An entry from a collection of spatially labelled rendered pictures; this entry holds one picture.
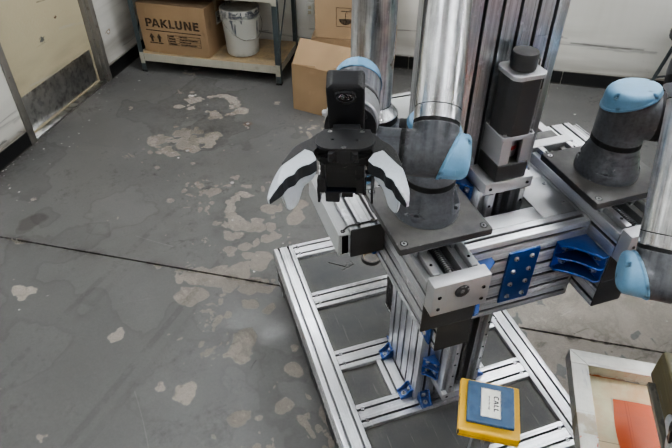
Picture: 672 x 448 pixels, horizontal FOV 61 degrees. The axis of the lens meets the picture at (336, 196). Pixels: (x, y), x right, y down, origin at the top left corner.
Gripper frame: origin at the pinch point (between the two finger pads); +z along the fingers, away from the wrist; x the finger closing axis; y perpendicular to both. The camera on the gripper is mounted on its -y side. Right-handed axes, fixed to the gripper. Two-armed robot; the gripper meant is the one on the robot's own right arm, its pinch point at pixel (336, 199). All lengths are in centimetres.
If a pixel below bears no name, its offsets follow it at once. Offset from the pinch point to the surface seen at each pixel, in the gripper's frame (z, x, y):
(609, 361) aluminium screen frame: -38, -56, 73
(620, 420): -25, -55, 77
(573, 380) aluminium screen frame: -32, -47, 73
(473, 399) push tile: -26, -24, 74
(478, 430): -20, -25, 76
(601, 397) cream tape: -30, -53, 77
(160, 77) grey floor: -364, 185, 157
